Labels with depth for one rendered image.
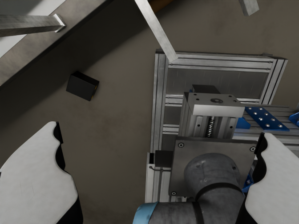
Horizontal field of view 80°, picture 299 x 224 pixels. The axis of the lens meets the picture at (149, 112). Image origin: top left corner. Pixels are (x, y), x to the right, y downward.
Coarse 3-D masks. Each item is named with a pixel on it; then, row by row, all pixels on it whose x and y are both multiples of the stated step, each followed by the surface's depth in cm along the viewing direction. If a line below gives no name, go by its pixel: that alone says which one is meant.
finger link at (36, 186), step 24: (24, 144) 9; (48, 144) 9; (0, 168) 8; (24, 168) 8; (48, 168) 8; (0, 192) 7; (24, 192) 7; (48, 192) 7; (72, 192) 7; (0, 216) 6; (24, 216) 6; (48, 216) 6; (72, 216) 6
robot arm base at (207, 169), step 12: (204, 156) 48; (216, 156) 48; (228, 156) 49; (192, 168) 48; (204, 168) 46; (216, 168) 45; (228, 168) 45; (192, 180) 47; (204, 180) 44; (216, 180) 43; (228, 180) 43; (192, 192) 47; (204, 192) 42
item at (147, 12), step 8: (136, 0) 51; (144, 0) 50; (144, 8) 51; (144, 16) 52; (152, 16) 52; (152, 24) 53; (160, 32) 54; (160, 40) 55; (168, 40) 55; (168, 48) 56; (168, 56) 57; (176, 56) 57
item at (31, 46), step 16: (80, 0) 63; (96, 0) 63; (112, 0) 68; (64, 16) 65; (80, 16) 65; (48, 32) 68; (64, 32) 68; (16, 48) 71; (32, 48) 71; (48, 48) 72; (0, 64) 74; (16, 64) 74; (32, 64) 81; (0, 80) 78
